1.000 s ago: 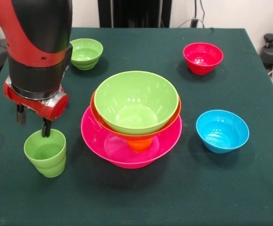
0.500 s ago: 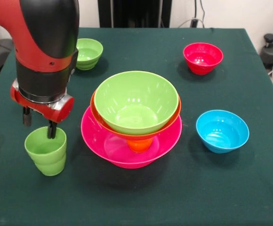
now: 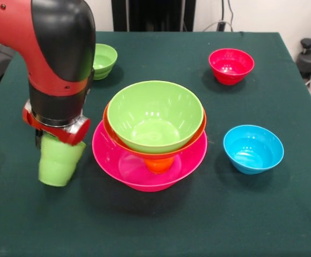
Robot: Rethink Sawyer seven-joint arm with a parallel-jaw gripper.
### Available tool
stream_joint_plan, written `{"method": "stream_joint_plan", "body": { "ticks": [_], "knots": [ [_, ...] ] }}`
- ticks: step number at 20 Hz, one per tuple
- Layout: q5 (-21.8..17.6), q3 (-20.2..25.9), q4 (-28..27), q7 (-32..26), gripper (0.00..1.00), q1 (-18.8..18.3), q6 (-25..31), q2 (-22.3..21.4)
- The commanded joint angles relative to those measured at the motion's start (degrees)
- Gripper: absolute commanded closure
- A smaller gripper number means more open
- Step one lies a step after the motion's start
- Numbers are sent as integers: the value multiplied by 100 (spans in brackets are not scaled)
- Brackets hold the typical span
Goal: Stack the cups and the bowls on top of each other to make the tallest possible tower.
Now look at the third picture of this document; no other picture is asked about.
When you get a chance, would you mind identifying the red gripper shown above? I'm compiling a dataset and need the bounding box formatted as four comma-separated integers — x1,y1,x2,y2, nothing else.
22,99,91,150

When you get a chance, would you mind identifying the green cup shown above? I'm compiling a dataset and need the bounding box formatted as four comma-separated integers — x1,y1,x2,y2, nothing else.
38,133,87,187

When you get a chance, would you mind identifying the large pink bowl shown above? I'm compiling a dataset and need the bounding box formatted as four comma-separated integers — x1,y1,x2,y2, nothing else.
92,120,209,192

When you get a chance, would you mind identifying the large orange bowl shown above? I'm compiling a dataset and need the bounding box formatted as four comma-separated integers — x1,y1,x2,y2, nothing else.
102,101,208,161

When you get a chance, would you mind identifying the large green bowl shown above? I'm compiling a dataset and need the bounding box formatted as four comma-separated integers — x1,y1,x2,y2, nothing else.
107,80,205,154

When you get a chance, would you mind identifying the orange cup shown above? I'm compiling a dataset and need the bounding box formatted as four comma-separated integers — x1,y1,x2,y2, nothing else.
144,156,175,174

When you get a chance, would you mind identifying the small red bowl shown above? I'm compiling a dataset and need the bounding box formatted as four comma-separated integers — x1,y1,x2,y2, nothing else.
208,48,255,86

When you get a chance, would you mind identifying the small green bowl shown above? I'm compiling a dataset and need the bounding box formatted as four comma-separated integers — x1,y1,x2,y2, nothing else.
92,43,118,80

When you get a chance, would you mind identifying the dark green tablecloth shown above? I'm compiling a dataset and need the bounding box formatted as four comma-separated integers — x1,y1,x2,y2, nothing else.
0,30,311,257

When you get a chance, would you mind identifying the small blue bowl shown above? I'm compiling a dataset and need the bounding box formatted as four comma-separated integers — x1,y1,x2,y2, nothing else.
223,125,285,175

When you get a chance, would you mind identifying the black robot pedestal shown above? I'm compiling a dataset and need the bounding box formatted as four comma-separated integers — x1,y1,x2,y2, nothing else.
112,0,196,32

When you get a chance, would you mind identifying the black wall cable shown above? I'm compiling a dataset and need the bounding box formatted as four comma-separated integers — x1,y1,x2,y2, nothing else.
226,0,235,24

